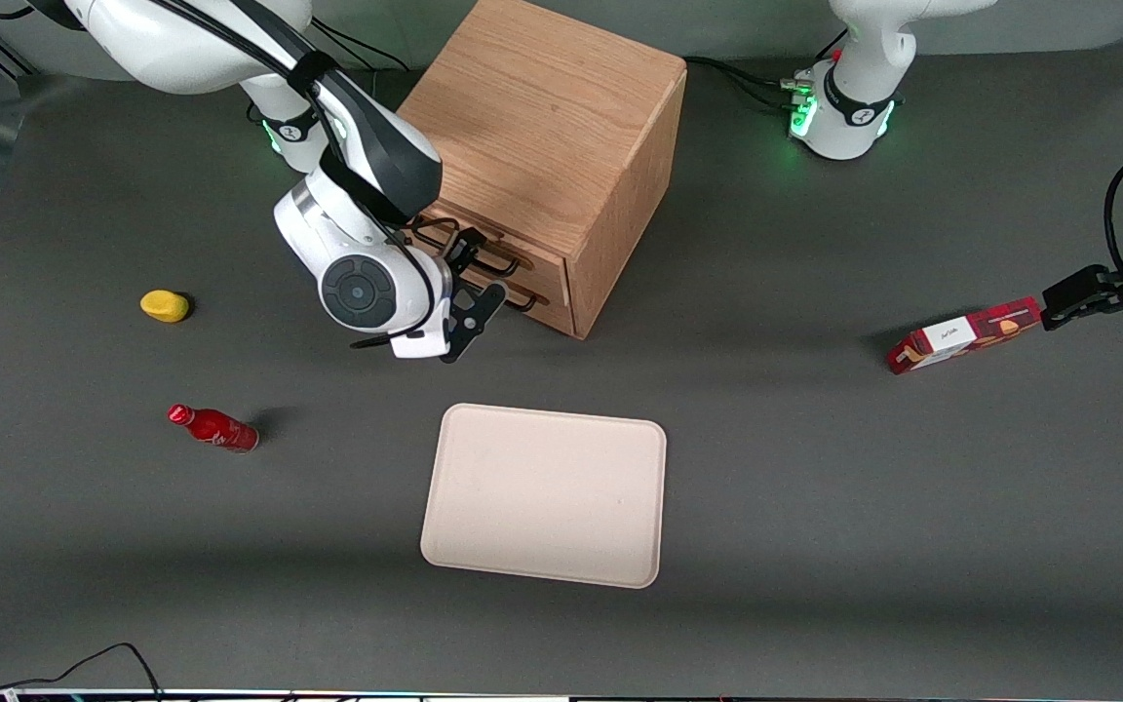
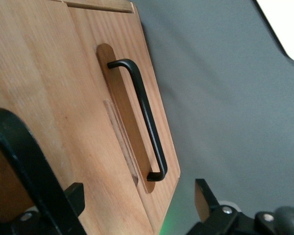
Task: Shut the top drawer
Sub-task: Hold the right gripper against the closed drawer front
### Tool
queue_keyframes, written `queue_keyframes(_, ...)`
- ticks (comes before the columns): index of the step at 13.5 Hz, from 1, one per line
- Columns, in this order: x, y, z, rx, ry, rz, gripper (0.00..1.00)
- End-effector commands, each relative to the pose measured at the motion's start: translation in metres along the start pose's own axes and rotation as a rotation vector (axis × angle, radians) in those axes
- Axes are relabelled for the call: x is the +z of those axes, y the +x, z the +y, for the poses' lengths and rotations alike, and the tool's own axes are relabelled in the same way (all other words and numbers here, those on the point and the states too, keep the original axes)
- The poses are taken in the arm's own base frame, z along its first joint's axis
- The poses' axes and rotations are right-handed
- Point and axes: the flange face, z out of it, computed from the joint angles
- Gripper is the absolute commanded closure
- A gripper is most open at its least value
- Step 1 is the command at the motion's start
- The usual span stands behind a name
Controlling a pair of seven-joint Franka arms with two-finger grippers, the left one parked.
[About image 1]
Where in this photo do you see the wooden drawer with wire handle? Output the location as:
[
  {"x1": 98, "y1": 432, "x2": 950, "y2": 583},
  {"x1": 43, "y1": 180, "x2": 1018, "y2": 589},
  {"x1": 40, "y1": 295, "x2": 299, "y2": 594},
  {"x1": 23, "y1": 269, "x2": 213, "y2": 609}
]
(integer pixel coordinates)
[
  {"x1": 459, "y1": 261, "x2": 577, "y2": 338},
  {"x1": 406, "y1": 200, "x2": 574, "y2": 293}
]

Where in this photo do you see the oak wooden drawer cabinet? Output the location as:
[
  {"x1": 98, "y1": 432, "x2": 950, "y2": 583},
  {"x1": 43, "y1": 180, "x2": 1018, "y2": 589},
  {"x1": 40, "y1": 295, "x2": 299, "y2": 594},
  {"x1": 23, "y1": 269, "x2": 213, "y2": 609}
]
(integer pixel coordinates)
[{"x1": 396, "y1": 0, "x2": 687, "y2": 340}]

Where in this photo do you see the red tartan shortbread box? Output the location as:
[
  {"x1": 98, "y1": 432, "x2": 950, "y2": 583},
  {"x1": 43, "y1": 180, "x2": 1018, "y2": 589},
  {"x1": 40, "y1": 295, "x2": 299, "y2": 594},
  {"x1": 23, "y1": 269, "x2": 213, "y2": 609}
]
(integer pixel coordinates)
[{"x1": 886, "y1": 296, "x2": 1045, "y2": 376}]

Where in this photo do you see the beige plastic tray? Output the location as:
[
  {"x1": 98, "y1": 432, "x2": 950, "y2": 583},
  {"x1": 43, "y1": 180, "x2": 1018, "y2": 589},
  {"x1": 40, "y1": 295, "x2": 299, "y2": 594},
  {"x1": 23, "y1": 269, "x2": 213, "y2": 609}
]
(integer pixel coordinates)
[{"x1": 420, "y1": 403, "x2": 668, "y2": 590}]

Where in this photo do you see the red soda bottle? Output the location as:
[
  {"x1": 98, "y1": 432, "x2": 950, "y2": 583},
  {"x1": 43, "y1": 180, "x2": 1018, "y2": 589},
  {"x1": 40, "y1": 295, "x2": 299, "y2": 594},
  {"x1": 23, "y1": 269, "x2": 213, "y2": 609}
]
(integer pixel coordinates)
[{"x1": 168, "y1": 404, "x2": 261, "y2": 455}]

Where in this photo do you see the yellow lemon toy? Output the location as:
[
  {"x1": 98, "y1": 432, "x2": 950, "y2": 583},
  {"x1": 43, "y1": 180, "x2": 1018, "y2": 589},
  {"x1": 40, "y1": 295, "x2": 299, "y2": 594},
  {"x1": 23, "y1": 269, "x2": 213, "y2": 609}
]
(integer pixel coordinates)
[{"x1": 139, "y1": 290, "x2": 191, "y2": 324}]

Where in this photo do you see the black arm base cable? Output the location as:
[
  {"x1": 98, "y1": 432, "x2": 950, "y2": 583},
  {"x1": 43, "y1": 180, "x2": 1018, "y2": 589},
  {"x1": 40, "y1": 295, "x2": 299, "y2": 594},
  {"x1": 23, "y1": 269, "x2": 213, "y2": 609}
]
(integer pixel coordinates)
[
  {"x1": 311, "y1": 15, "x2": 408, "y2": 71},
  {"x1": 686, "y1": 55, "x2": 816, "y2": 114}
]

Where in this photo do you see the thin black table-edge cable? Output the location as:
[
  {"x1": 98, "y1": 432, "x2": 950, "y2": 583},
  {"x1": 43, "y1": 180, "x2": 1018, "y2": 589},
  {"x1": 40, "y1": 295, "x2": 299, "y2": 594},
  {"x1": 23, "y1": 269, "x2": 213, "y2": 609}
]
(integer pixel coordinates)
[{"x1": 0, "y1": 643, "x2": 165, "y2": 702}]

